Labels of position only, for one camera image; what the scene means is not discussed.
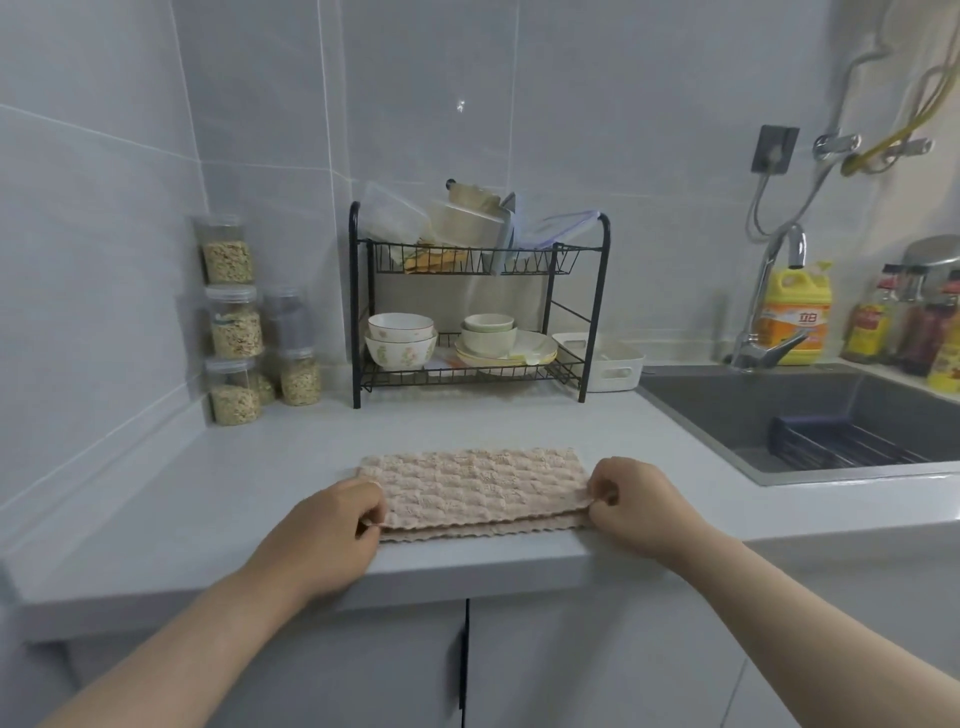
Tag metal water pipe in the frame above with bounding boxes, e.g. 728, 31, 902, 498
828, 0, 898, 140

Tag steel pot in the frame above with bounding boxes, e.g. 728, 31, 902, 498
899, 234, 960, 275

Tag grey power cable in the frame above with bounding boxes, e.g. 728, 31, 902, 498
744, 170, 834, 245

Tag white plastic basket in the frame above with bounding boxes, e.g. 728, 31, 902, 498
552, 332, 648, 395

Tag clear jar grey contents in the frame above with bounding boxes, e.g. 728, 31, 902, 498
262, 286, 313, 354

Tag black wall socket with plug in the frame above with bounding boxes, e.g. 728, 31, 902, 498
751, 125, 801, 176

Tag chrome faucet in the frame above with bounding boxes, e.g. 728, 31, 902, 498
728, 223, 811, 373

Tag person's right forearm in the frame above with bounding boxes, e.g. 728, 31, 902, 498
686, 528, 960, 728

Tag grey plastic lid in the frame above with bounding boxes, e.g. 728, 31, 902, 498
491, 193, 520, 275

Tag small clear jar of oats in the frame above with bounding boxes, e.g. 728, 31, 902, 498
277, 348, 324, 408

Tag blue rimmed container lid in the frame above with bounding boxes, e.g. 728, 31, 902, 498
517, 209, 601, 250

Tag beige checked towel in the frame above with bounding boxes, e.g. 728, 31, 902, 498
357, 447, 601, 543

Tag blue sink drain rack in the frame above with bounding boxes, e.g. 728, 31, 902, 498
768, 414, 935, 472

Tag person's left hand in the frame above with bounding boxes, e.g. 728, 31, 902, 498
243, 479, 389, 601

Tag clear plastic food container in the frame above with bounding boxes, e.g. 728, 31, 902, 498
358, 183, 433, 245

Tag yellow dish cloth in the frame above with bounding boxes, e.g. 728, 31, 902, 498
402, 251, 470, 275

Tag group of condiment bottles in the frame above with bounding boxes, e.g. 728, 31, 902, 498
896, 281, 960, 376

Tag small bowls on plates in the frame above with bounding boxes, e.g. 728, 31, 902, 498
453, 352, 560, 371

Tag tan lid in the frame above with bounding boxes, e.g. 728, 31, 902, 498
446, 179, 502, 215

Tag person's left forearm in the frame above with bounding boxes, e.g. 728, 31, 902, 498
37, 562, 316, 728

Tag person's right hand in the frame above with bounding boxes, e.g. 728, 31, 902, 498
587, 457, 721, 564

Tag yellow gas hose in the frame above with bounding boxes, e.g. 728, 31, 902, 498
839, 29, 960, 178

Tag yellow detergent bottle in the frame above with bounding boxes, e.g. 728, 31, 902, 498
757, 260, 835, 367

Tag grey kitchen sink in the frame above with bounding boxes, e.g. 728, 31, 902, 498
635, 365, 960, 487

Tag black wire dish rack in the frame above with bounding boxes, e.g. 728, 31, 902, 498
348, 200, 611, 410

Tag short clear plastic jar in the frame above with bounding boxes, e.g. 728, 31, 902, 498
204, 358, 277, 427

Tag large clear food container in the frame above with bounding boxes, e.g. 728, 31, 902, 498
427, 198, 515, 253

